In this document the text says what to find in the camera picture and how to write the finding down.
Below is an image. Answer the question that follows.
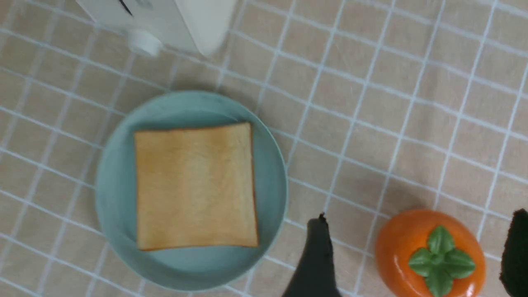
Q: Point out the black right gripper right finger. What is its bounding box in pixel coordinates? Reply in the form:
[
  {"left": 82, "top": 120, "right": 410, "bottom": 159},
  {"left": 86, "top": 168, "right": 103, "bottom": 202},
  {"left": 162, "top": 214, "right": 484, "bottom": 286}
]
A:
[{"left": 499, "top": 209, "right": 528, "bottom": 297}]

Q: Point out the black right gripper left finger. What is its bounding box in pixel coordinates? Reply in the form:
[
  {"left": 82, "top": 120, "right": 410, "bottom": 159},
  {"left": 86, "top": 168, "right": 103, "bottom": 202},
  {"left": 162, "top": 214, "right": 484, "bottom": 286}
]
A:
[{"left": 283, "top": 213, "right": 341, "bottom": 297}]

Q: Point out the toast slice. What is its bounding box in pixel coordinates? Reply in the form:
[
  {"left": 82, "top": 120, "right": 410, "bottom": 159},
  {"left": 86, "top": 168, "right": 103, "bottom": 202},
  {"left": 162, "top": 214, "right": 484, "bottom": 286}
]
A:
[{"left": 134, "top": 123, "right": 259, "bottom": 251}]

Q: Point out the orange persimmon with green leaf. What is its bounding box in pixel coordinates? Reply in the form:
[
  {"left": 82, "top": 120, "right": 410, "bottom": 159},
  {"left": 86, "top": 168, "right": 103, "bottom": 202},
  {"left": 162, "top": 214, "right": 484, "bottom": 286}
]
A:
[{"left": 375, "top": 209, "right": 486, "bottom": 297}]

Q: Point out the light blue plate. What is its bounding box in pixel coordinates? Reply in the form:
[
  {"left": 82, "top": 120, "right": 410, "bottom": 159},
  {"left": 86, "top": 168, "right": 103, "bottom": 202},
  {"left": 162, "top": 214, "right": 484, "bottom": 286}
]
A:
[{"left": 95, "top": 90, "right": 289, "bottom": 292}]

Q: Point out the orange checkered tablecloth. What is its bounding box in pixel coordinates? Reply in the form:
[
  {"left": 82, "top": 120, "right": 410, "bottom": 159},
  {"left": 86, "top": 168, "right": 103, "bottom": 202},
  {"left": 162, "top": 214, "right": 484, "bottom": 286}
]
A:
[{"left": 0, "top": 0, "right": 528, "bottom": 297}]

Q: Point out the white two-slot toaster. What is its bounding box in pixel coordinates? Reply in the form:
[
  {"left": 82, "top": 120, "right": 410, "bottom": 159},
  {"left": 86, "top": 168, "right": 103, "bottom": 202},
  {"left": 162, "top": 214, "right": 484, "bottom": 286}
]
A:
[{"left": 78, "top": 0, "right": 237, "bottom": 57}]

